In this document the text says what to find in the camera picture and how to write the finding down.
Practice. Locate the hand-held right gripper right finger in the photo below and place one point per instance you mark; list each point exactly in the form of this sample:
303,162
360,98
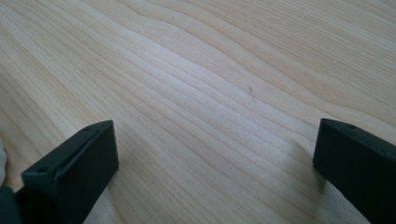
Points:
358,168

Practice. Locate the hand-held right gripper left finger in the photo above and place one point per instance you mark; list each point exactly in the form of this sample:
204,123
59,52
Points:
77,174

